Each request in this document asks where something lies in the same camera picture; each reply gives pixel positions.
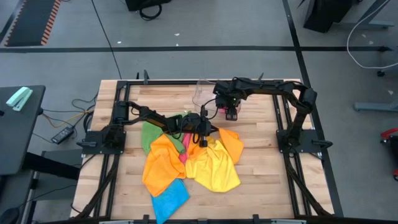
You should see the orange microfiber towel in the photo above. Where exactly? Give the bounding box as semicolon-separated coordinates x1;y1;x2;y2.
142;134;187;198
186;128;245;166

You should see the black power adapter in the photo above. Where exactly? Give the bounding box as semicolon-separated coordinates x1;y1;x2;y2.
50;126;75;145

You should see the white floor cable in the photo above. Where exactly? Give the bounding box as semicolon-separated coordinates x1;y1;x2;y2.
346;0;398;70

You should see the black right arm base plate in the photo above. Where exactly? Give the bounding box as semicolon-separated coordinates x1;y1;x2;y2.
276;129;333;154

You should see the thin black floor cable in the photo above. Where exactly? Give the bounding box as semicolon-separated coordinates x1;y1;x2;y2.
91;0;123;80

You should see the black aluminium table frame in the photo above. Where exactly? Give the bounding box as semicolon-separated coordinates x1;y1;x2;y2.
74;79;335;224

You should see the black desk crossbeam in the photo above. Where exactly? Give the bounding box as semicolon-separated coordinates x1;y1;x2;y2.
24;151;81;180

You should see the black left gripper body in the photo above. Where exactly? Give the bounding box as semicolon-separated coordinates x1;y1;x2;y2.
183;105;212;147

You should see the yellow microfiber towel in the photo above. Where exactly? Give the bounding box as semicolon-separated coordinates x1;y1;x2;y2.
185;136;242;194

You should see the clear plastic bin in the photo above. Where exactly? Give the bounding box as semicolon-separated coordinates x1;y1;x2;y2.
192;77;243;118

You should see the black equipment box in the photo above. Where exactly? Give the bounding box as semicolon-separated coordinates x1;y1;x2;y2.
125;0;173;12

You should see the black power cable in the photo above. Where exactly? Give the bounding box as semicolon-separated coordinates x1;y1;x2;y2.
32;92;100;144

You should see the mint green stapler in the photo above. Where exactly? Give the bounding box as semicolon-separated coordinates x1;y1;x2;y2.
6;86;34;112

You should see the black mat with orange edge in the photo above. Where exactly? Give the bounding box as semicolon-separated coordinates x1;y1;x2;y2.
4;0;62;47

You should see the grey desk leg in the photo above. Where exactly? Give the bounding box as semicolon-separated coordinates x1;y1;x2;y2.
340;0;398;29

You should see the green microfiber towel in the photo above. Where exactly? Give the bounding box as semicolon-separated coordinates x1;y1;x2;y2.
141;110;192;156

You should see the blue microfiber towel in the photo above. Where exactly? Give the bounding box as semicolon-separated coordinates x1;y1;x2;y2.
150;178;191;224

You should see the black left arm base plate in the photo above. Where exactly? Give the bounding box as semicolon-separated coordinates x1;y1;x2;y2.
76;129;127;156

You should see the red cart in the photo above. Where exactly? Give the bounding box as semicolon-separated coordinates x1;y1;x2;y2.
380;127;398;182

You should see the coiled black cable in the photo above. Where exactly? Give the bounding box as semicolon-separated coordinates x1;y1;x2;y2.
138;3;163;21

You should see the grey desk foot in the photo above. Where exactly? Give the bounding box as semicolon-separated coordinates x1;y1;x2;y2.
353;101;398;113

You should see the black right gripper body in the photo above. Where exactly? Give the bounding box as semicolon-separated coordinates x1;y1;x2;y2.
213;79;249;121

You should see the black cabinet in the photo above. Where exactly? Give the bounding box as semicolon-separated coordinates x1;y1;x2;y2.
303;0;357;34

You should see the yellow cable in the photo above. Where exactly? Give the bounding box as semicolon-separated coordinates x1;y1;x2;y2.
42;109;95;129

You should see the black side table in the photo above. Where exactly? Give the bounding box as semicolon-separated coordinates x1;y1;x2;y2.
0;85;46;177

